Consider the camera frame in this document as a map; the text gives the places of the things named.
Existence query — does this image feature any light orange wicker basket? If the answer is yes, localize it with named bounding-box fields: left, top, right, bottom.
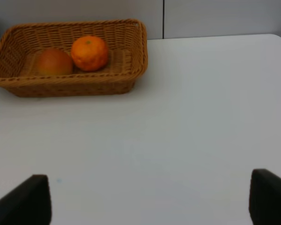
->
left=0, top=19, right=148, bottom=98

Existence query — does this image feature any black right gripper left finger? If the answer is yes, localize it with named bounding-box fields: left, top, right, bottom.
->
left=0, top=174, right=52, bottom=225

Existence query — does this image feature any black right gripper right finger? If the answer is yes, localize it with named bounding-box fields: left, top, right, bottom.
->
left=249, top=169, right=281, bottom=225

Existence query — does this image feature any orange mandarin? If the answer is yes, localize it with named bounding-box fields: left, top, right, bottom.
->
left=70, top=36, right=109, bottom=72

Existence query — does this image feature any red yellow peach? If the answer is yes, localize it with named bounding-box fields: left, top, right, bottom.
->
left=37, top=48, right=74, bottom=76

